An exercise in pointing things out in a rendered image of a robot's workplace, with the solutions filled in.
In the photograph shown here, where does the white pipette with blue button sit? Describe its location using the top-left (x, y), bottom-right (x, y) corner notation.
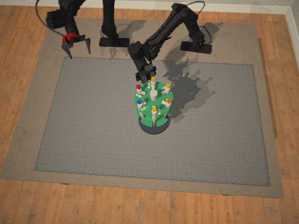
top-left (137, 100), bottom-right (146, 119)

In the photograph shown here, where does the white pipette with yellow button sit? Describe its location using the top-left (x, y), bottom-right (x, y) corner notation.
top-left (152, 106), bottom-right (157, 126)
top-left (161, 83), bottom-right (171, 95)

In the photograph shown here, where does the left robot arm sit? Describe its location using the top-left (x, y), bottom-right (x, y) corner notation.
top-left (128, 3), bottom-right (212, 66)

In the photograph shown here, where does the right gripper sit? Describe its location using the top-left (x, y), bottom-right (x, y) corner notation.
top-left (61, 25), bottom-right (90, 59)

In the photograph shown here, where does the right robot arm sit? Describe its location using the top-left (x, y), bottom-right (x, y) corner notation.
top-left (46, 0), bottom-right (130, 49)

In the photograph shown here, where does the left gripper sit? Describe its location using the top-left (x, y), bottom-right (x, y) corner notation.
top-left (135, 60), bottom-right (156, 84)

